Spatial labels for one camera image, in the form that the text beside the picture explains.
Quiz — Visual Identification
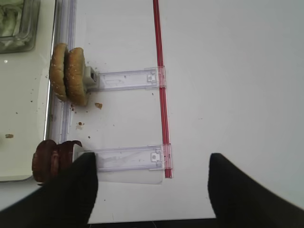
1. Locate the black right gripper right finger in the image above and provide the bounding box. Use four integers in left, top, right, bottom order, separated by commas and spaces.
208, 152, 304, 228

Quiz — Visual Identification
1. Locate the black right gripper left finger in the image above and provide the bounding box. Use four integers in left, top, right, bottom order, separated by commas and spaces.
0, 152, 98, 228

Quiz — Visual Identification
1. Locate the front meat patty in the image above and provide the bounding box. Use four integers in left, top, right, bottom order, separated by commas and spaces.
31, 140, 57, 183

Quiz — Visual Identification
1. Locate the meat patty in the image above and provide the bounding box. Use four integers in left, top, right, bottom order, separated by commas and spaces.
31, 140, 57, 183
60, 140, 82, 169
50, 142, 69, 177

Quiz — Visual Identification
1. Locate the middle meat patty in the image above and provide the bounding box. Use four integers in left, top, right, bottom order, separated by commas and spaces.
50, 142, 69, 177

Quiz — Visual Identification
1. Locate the rear meat patty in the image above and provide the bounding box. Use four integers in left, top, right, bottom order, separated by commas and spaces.
60, 140, 82, 169

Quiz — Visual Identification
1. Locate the white patty pusher block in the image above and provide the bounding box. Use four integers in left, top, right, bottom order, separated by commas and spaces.
72, 144, 86, 162

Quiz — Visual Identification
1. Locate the rear sesame bun top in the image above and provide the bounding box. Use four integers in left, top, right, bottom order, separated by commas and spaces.
65, 47, 88, 106

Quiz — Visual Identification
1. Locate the sesame bun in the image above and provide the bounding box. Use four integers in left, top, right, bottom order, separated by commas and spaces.
49, 43, 68, 102
65, 47, 88, 106

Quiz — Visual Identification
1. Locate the grey bun pusher block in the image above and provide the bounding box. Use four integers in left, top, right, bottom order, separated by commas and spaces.
83, 66, 99, 91

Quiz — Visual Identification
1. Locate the cream metal serving tray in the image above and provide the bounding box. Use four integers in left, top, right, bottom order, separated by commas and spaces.
0, 0, 56, 181

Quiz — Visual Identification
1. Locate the front sesame bun top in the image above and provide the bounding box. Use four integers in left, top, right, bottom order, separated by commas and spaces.
49, 43, 68, 102

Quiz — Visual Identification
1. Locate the right red strip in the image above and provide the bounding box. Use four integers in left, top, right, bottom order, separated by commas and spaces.
152, 0, 172, 179

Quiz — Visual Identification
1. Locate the clear plastic salad container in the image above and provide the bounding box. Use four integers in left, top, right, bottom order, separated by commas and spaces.
0, 0, 40, 54

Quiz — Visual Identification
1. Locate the clear patty holder rail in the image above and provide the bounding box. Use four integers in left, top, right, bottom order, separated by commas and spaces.
89, 144, 172, 172

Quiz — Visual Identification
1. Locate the clear right bun holder rail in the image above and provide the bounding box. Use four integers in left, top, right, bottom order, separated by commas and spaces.
92, 67, 166, 91

